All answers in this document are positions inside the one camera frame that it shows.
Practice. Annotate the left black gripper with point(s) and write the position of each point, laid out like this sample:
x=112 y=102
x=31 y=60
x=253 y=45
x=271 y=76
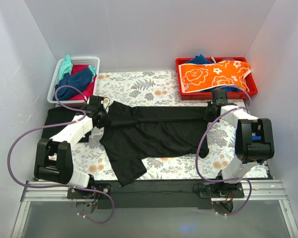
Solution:
x=103 y=119

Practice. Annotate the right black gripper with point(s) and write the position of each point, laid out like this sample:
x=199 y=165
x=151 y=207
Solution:
x=209 y=114

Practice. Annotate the black t shirt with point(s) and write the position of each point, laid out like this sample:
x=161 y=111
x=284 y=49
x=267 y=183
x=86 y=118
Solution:
x=136 y=133
x=55 y=116

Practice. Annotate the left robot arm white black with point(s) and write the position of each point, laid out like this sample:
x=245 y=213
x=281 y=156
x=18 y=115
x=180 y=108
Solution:
x=54 y=155

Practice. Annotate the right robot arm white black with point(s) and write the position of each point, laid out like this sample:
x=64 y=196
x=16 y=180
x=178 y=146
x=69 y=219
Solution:
x=254 y=142

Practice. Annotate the magenta t shirt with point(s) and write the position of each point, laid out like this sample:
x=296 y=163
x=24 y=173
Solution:
x=88 y=89

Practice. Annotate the red plastic bin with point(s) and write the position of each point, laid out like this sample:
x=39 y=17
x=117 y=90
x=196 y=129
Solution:
x=197 y=80

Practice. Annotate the orange floral cloth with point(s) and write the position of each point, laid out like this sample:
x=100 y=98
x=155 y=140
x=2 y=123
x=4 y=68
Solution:
x=213 y=74

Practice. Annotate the floral patterned table mat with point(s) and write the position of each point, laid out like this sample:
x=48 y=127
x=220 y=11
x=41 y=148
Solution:
x=151 y=88

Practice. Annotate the folded black t shirt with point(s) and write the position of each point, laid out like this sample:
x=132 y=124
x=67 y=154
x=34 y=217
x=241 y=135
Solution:
x=55 y=116

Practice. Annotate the navy blue t shirt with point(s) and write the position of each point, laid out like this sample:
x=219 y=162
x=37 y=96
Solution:
x=69 y=83

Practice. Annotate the teal t shirt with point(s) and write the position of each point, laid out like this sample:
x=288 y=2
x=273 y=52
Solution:
x=68 y=62

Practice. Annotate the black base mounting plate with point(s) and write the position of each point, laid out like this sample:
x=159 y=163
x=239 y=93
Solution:
x=175 y=193

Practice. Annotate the aluminium frame rail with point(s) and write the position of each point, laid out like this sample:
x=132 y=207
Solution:
x=264 y=212

